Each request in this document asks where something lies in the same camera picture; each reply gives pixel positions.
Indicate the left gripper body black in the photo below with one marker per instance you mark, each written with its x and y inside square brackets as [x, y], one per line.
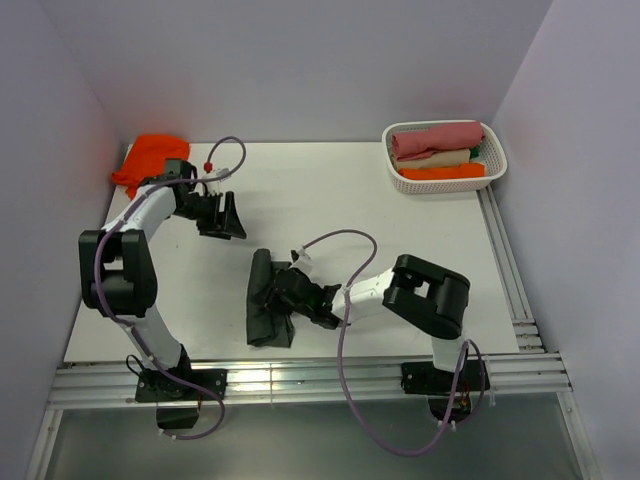
[206, 210]

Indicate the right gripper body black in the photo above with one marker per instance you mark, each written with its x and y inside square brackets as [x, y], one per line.
[279, 303]

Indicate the dark grey t shirt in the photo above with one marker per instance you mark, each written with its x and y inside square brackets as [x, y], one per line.
[264, 326]

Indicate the orange t shirt on table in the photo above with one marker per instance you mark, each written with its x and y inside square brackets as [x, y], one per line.
[146, 158]

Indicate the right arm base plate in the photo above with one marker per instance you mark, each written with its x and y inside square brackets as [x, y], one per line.
[422, 378]

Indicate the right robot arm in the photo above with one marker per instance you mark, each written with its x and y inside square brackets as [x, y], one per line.
[427, 296]

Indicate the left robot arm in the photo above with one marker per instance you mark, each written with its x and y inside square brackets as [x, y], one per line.
[117, 274]

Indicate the white plastic basket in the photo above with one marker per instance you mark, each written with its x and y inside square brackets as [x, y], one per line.
[492, 156]

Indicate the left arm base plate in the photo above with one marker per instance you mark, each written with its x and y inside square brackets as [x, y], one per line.
[178, 406]

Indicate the aluminium rail frame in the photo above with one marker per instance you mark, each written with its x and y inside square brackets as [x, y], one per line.
[531, 371]

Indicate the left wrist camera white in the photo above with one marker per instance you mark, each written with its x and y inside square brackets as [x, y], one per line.
[213, 178]

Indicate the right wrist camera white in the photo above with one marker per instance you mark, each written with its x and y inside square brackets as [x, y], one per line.
[301, 261]

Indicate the rolled orange t shirt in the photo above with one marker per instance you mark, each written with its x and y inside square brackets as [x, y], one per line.
[462, 171]

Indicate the rolled beige t shirt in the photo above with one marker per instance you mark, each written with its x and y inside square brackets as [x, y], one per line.
[442, 159]

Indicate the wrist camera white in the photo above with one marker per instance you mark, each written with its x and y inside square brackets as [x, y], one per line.
[301, 261]
[213, 178]

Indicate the rolled pink t shirt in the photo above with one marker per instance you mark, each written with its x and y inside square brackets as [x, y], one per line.
[450, 136]

